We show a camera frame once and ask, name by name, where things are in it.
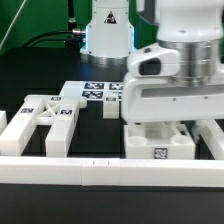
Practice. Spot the black vertical pole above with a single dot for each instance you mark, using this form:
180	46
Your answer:
71	13

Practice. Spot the white marker base plate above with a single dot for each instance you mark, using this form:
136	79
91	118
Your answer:
92	90

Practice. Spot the white chair back frame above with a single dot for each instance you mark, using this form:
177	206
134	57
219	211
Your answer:
60	113

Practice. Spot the white U-shaped fence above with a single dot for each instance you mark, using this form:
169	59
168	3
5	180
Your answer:
57	168

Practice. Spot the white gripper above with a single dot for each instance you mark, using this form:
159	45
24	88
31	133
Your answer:
151	92

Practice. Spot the white chair seat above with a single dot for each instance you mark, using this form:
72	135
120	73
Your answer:
159	140

